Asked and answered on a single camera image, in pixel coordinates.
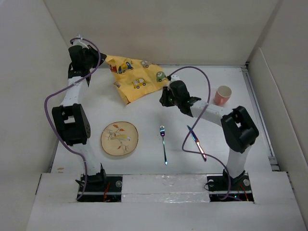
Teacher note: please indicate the pink cup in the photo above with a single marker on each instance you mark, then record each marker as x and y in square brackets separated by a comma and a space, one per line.
[222, 95]

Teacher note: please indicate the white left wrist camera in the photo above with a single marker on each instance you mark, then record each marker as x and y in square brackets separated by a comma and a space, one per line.
[78, 41]

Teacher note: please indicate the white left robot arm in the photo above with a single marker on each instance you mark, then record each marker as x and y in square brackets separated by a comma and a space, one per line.
[69, 117]

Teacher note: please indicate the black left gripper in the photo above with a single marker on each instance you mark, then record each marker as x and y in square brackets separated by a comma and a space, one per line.
[91, 51]

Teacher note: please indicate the iridescent metal fork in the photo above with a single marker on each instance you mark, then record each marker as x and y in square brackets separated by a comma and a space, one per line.
[162, 134]

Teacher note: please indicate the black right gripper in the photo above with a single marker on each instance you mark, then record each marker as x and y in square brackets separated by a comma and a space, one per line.
[163, 99]

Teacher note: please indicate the yellow vehicle print cloth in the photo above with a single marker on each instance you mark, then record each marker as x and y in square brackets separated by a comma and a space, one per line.
[135, 78]

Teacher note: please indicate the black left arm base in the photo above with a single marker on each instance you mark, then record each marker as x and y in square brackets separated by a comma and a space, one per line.
[100, 188]

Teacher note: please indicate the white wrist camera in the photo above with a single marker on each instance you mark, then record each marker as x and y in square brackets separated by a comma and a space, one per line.
[172, 78]
[78, 41]

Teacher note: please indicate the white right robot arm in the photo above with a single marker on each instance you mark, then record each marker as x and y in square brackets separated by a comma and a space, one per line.
[239, 130]

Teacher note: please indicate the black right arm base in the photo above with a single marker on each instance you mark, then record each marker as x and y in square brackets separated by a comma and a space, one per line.
[223, 189]

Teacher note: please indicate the iridescent metal knife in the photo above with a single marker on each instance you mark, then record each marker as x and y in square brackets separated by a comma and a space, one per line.
[197, 142]

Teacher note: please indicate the beige bird pattern plate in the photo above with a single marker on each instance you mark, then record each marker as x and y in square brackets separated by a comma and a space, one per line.
[119, 138]

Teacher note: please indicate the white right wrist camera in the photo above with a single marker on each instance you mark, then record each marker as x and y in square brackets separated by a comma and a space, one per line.
[172, 78]

